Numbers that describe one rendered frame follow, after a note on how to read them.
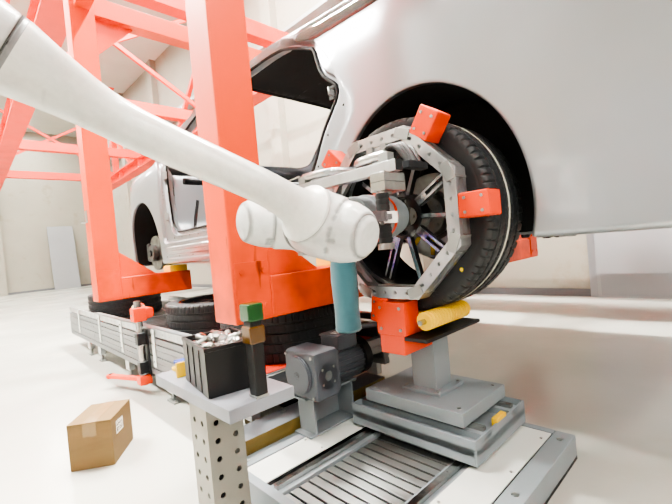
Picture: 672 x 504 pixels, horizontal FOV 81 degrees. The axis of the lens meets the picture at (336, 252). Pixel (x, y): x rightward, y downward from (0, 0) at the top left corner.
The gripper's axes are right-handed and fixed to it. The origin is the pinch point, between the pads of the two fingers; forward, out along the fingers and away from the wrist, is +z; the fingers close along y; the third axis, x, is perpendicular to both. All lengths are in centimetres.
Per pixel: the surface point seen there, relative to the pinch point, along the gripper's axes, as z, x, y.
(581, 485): 47, -83, 28
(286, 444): -2, -75, -52
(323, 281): 30, -21, -60
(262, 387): -34, -36, -11
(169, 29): 59, 184, -255
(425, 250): 50, -11, -21
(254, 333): -35.1, -23.5, -10.0
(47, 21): -8, 214, -352
